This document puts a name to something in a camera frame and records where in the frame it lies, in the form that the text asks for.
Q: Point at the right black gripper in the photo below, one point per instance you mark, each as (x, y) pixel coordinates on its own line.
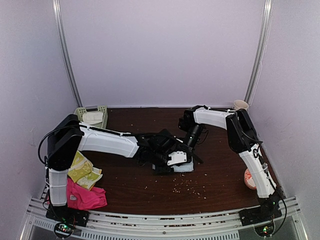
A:
(191, 149)

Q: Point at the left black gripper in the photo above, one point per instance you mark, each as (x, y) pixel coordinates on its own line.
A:
(159, 170)

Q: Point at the light blue towel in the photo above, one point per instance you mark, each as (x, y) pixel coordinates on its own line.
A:
(183, 168)

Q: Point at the cream white towel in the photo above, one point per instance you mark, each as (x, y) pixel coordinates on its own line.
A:
(93, 117)

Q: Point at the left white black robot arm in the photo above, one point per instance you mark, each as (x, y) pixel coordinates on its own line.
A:
(72, 136)

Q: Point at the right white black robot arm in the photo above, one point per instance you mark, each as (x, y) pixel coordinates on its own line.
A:
(243, 140)

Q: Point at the cream patterned mug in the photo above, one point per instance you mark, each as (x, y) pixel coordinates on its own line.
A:
(240, 104)

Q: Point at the yellow patterned towel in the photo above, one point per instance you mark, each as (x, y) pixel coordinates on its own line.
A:
(83, 172)

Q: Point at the red white patterned bowl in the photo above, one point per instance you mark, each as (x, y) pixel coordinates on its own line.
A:
(248, 180)

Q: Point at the green plastic basket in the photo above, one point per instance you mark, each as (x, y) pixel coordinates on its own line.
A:
(81, 110)

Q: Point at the pink towel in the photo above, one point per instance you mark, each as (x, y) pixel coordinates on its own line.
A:
(80, 198)

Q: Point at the aluminium front rail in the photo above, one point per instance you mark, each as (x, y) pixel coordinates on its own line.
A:
(221, 225)

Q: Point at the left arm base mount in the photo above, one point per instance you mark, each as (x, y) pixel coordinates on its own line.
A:
(68, 215)

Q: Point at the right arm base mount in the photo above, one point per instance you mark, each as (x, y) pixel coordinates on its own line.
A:
(259, 214)

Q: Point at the right aluminium frame post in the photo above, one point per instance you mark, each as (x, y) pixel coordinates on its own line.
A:
(261, 47)

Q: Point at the aluminium frame post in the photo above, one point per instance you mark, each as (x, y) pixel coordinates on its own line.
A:
(65, 53)
(261, 47)

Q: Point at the left aluminium frame post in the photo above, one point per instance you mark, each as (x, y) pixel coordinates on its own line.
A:
(65, 53)

